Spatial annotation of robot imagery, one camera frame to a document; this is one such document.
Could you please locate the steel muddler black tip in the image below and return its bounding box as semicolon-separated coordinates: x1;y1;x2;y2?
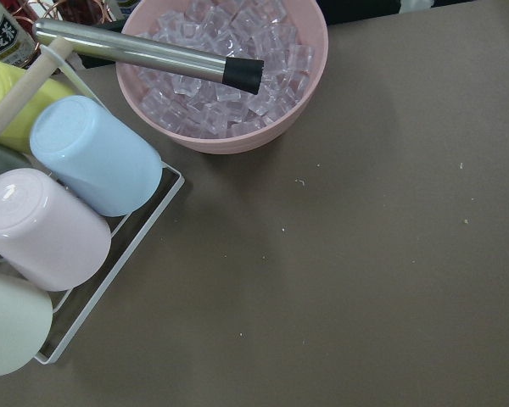
32;18;264;95

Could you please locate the pink bowl of ice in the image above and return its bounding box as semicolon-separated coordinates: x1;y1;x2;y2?
115;0;329;155

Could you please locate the light blue cup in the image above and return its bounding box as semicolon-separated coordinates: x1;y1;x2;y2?
30;95;162;217

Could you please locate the pink cup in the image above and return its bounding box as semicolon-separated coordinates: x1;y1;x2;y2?
0;168;111;292

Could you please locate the pale green cup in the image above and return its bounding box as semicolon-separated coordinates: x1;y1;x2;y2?
0;274;53;376

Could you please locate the yellow cup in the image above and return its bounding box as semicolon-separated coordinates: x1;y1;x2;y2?
0;62;75;153

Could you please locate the labelled bottle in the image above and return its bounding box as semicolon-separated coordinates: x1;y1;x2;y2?
0;3;36;68

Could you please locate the white wire cup rack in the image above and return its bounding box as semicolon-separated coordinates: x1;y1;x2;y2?
0;38;184;364

